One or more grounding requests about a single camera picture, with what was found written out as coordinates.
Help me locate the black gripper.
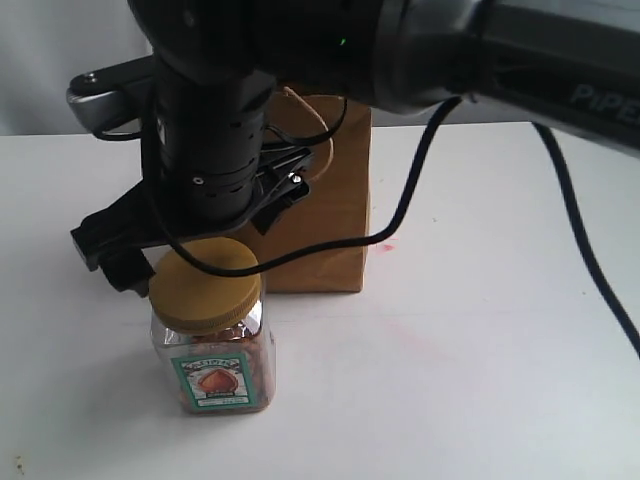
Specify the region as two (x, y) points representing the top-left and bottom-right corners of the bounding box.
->
(71, 69), (314, 293)

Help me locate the clear jar with yellow lid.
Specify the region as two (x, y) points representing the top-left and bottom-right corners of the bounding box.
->
(149, 250), (276, 415)

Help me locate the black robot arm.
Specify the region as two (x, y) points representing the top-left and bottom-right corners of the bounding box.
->
(68, 1), (639, 294)

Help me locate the brown paper bag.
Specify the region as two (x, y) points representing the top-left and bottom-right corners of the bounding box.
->
(235, 87), (372, 294)

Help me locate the white curtain backdrop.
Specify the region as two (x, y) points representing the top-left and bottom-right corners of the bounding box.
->
(0, 0), (640, 137)

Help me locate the black cable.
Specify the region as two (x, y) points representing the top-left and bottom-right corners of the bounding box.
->
(92, 94), (640, 359)

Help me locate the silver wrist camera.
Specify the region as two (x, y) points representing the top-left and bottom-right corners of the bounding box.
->
(66, 55), (154, 141)

